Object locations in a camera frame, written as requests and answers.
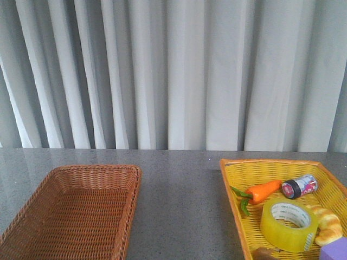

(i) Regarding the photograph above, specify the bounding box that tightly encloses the yellow packing tape roll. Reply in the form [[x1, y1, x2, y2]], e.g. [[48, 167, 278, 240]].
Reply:
[[260, 198, 318, 253]]

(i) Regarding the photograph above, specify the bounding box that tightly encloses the grey pleated curtain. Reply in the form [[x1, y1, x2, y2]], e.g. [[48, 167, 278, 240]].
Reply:
[[1, 1, 346, 152]]

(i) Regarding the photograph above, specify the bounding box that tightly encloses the orange toy carrot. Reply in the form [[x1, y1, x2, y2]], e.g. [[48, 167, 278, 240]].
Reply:
[[231, 180, 282, 216]]

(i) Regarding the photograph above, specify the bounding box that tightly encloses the brown wicker basket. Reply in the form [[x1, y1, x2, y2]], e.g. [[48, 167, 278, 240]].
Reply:
[[1, 165, 142, 259]]

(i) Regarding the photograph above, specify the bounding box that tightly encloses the small black-capped jar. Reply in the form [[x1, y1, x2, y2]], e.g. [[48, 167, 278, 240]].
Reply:
[[281, 174, 318, 199]]

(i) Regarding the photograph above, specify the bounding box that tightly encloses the yellow wicker basket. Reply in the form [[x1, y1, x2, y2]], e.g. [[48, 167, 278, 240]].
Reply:
[[220, 159, 346, 259]]

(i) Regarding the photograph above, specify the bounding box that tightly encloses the brown toy item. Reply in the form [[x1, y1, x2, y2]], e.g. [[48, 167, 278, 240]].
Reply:
[[253, 247, 278, 260]]

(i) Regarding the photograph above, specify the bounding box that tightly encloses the toy croissant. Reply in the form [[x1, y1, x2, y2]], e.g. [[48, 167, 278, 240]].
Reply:
[[307, 205, 343, 246]]

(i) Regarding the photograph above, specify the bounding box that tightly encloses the purple block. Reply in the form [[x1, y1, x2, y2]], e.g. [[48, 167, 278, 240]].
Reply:
[[319, 237, 347, 260]]

